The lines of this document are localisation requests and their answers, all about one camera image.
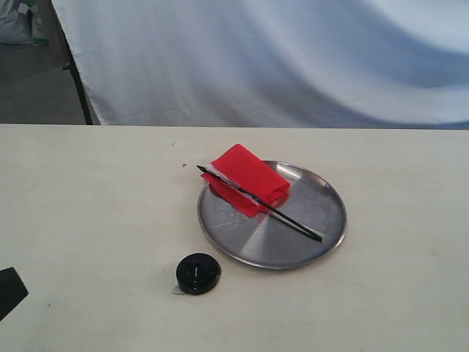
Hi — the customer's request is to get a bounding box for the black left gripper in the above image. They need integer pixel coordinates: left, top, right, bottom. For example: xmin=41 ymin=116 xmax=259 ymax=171
xmin=0 ymin=267 xmax=29 ymax=320

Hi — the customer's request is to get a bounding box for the red white flag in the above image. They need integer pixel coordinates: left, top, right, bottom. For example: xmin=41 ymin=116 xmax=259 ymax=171
xmin=197 ymin=144 xmax=322 ymax=242

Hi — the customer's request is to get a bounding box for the black round flag base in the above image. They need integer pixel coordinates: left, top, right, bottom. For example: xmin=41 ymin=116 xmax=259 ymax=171
xmin=176 ymin=253 xmax=221 ymax=296

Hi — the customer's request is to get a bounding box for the black backdrop stand pole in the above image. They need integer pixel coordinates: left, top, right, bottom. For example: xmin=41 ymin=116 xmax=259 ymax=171
xmin=56 ymin=15 xmax=94 ymax=125

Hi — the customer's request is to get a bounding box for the round steel plate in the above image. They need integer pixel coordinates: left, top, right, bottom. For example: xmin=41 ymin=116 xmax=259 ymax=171
xmin=197 ymin=161 xmax=347 ymax=270

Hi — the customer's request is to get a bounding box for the white sack in background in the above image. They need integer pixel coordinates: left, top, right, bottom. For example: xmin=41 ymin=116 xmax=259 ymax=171
xmin=1 ymin=0 xmax=48 ymax=45

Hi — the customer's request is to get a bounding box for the white backdrop cloth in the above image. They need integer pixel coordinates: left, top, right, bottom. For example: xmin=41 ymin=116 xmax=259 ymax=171
xmin=53 ymin=1 xmax=468 ymax=129

